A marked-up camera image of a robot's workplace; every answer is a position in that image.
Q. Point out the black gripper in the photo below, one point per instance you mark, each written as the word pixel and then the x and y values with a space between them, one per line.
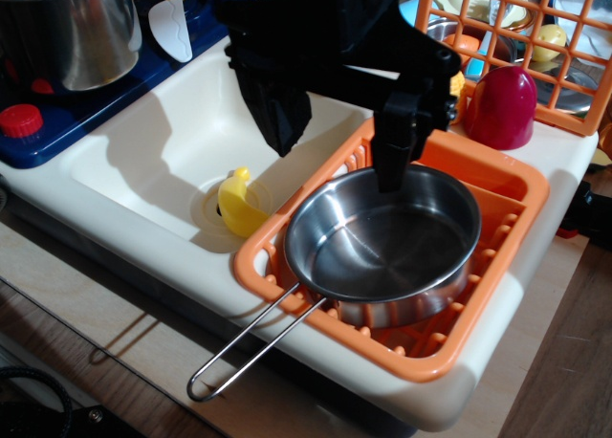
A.
pixel 310 42

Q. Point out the steel pan with wire handle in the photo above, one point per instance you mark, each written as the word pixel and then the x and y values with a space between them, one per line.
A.
pixel 386 259

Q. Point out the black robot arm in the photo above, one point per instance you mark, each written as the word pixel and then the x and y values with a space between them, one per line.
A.
pixel 361 52

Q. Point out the cream toy sink unit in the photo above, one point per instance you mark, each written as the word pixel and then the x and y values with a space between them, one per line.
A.
pixel 118 236

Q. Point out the orange plastic drying rack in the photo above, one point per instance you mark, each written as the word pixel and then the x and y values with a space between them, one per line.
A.
pixel 510 195

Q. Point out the yellow plastic banana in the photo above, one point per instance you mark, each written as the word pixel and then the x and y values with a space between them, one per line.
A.
pixel 239 215

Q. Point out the steel bowl behind grid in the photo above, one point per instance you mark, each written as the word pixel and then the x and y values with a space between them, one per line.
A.
pixel 444 30

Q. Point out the magenta plastic cup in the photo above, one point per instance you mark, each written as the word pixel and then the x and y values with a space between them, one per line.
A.
pixel 501 113

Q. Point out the yellow toy potato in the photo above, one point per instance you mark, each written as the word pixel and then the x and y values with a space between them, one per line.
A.
pixel 552 34

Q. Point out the orange plastic grid basket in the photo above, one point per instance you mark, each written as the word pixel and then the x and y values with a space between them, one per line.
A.
pixel 576 84

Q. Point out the black red clamp at right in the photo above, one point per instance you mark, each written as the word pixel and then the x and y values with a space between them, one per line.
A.
pixel 588 214

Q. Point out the large steel pot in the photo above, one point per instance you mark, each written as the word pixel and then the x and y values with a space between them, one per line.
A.
pixel 55 47

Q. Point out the blue toy stove top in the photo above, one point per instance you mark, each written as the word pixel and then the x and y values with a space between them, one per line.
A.
pixel 69 117

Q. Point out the red stove knob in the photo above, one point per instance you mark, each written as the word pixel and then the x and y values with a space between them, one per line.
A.
pixel 20 121

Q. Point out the white toy knife yellow handle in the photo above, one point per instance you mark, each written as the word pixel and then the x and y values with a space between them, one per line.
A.
pixel 167 22

